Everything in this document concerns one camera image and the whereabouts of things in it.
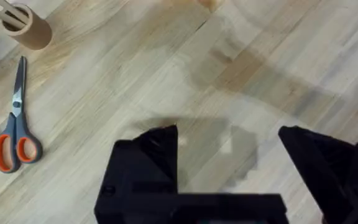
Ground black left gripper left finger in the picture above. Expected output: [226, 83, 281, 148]
[94, 124, 179, 224]

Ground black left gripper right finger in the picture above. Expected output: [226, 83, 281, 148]
[278, 125, 358, 224]

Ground brown cardboard tube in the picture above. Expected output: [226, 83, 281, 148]
[2, 2, 53, 50]

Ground grey orange-handled scissors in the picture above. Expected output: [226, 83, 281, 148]
[0, 55, 43, 174]

